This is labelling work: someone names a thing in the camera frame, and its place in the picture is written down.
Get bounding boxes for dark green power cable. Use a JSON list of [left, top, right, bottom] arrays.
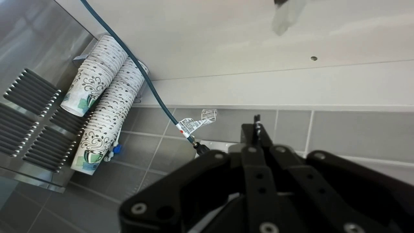
[[79, 0, 212, 157]]

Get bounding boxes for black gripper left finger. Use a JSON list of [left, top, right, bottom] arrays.
[[118, 122, 277, 233]]

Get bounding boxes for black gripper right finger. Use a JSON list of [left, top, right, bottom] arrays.
[[256, 113, 414, 233]]

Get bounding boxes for short paper cup stack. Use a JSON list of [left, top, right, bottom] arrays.
[[60, 34, 130, 119]]

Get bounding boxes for tall paper cup stack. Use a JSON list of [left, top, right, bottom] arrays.
[[70, 57, 149, 177]]

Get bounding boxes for white cable tag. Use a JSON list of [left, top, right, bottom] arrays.
[[176, 107, 219, 140]]

